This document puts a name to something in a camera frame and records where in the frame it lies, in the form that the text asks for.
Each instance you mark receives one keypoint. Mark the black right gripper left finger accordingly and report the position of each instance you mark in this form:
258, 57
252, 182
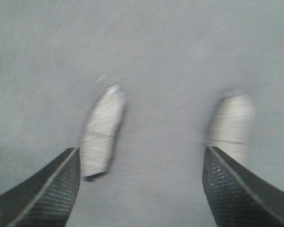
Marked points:
46, 199

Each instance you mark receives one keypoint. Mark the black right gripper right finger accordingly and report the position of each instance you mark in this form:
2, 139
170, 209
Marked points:
236, 196

